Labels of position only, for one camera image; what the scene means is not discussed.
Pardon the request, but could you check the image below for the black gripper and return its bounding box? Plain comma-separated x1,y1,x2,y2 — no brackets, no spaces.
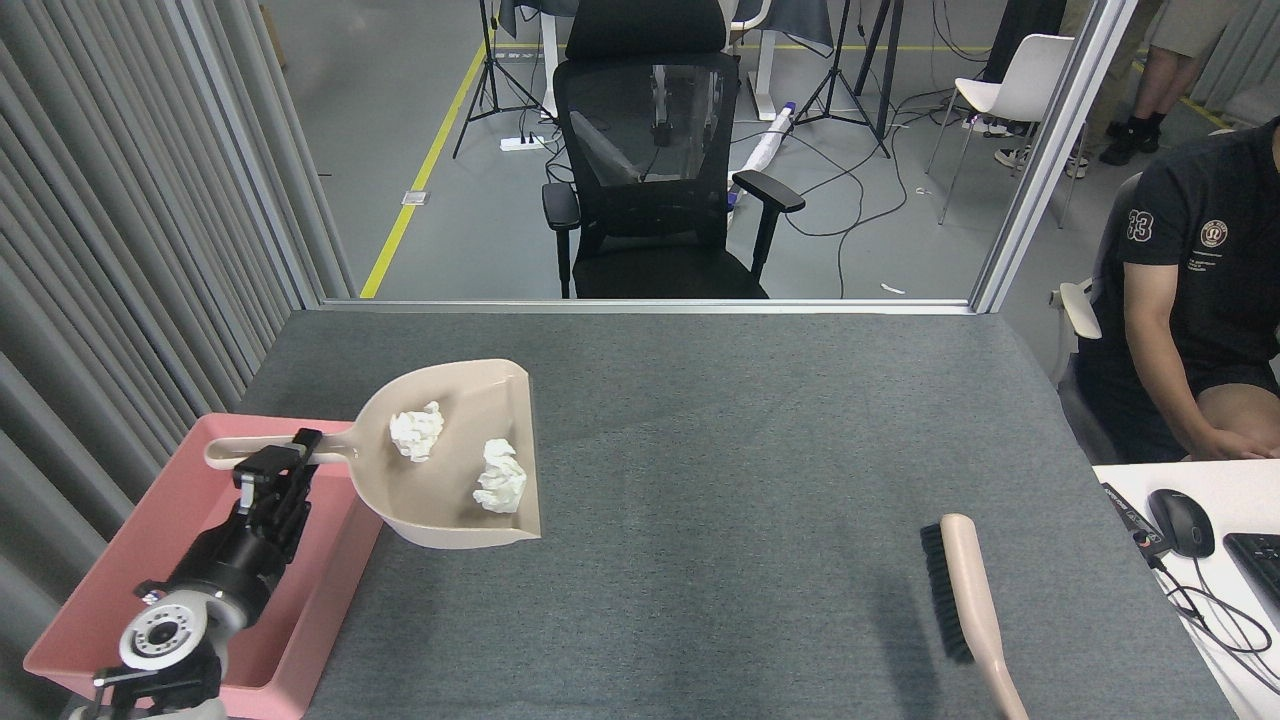
165,428,323,626

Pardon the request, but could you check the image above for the white paper ball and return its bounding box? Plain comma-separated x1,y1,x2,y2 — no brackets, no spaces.
389,402,445,463
473,439,528,515

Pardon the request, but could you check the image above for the beige plastic dustpan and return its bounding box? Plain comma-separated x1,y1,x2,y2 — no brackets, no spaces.
204,359,543,550

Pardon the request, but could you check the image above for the beige brush with black bristles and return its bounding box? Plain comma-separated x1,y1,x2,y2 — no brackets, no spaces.
920,513,1031,720

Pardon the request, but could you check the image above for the pink plastic bin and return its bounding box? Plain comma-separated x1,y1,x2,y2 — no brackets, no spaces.
22,413,386,720

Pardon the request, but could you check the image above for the person's hand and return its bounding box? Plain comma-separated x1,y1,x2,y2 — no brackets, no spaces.
1183,424,1280,462

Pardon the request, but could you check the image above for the grey slatted curtain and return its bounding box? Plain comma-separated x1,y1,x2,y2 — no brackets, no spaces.
0,0,356,720

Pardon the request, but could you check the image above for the black mesh office chair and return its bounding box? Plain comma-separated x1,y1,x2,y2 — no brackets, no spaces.
541,0,807,300

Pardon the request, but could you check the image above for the black tripod stand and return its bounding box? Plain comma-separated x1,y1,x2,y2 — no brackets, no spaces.
795,0,893,159
452,0,546,159

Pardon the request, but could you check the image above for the white rolled sheet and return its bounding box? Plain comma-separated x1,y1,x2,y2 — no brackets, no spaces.
727,100,798,226

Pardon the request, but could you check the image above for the grey office chair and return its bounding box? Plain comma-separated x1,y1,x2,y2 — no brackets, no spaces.
1048,172,1141,466

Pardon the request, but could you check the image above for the standing person with white shoes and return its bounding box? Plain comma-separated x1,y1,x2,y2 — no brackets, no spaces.
994,0,1131,179

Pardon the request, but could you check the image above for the white plastic chair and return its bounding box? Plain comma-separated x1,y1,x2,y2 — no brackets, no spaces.
925,34,1089,229

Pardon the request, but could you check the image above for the black computer mouse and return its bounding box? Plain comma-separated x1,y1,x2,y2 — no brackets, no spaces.
1147,488,1216,559

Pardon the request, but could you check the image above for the seated person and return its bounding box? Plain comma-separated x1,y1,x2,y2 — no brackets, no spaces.
1075,115,1280,463

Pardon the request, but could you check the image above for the black keyboard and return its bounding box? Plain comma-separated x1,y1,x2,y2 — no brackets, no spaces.
1223,532,1280,631

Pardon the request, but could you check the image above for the black floor cable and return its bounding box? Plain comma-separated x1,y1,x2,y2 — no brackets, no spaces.
785,125,909,299

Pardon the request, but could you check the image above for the silver frame post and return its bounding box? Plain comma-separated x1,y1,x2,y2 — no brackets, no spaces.
970,0,1141,314

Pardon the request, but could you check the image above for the black desk cable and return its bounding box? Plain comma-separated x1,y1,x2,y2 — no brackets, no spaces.
1150,555,1280,669

